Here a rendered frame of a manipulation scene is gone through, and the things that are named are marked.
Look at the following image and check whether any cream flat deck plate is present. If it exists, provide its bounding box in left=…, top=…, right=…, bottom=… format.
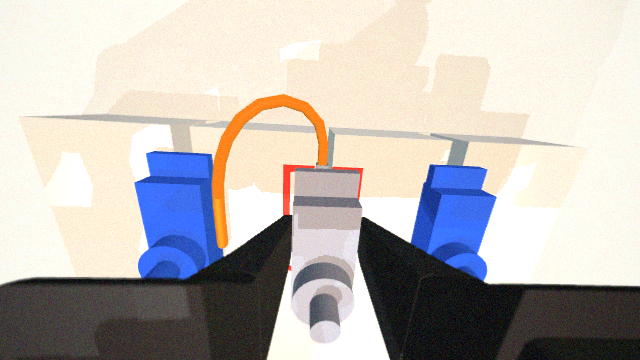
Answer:
left=18, top=113, right=588, bottom=360

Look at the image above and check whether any grey servo motor with orange cable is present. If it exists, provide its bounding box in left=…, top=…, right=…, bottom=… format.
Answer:
left=212, top=94, right=363, bottom=345

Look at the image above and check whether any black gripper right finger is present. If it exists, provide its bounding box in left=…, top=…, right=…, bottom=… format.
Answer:
left=357, top=217, right=640, bottom=360

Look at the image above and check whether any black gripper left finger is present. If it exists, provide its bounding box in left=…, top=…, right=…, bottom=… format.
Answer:
left=0, top=214, right=292, bottom=360

